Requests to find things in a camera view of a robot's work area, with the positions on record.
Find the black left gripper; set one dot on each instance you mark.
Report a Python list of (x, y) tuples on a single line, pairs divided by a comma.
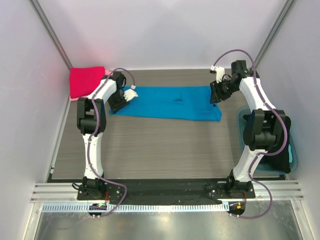
[(116, 107)]

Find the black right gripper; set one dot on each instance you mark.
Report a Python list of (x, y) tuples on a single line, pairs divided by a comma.
[(215, 91)]

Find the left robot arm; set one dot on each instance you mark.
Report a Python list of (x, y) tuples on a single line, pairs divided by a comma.
[(92, 121)]

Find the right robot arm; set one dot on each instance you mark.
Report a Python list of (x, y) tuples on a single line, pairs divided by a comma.
[(264, 129)]

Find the teal plastic bin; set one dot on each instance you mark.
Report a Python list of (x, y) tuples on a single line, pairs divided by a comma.
[(294, 165)]

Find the folded pink t-shirt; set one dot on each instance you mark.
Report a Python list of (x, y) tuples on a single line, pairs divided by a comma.
[(75, 98)]

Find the folded red t-shirt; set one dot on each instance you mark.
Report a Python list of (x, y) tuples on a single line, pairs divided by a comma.
[(85, 81)]

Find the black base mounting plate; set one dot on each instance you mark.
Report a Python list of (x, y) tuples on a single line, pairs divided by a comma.
[(110, 197)]

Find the black t-shirt in bin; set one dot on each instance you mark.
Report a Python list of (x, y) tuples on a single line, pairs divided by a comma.
[(272, 165)]

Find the light blue t-shirt in bin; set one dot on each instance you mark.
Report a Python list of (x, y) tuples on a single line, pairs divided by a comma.
[(291, 159)]

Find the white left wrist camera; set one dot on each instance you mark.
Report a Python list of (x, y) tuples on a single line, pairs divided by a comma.
[(130, 93)]

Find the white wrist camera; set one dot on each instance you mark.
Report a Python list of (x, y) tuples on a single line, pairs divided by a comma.
[(218, 71), (130, 93)]

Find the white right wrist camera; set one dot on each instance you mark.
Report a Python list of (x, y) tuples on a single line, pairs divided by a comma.
[(218, 71)]

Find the aluminium frame post left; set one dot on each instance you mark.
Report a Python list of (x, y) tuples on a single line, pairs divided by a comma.
[(50, 31)]

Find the aluminium frame post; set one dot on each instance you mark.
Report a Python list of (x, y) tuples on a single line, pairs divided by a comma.
[(280, 19), (50, 31)]

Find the aluminium frame post right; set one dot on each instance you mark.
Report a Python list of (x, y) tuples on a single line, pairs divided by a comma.
[(280, 19)]

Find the white slotted cable duct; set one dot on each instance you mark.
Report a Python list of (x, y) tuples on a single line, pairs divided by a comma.
[(160, 208)]

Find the aluminium front rail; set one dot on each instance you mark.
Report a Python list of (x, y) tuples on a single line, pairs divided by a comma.
[(281, 190)]

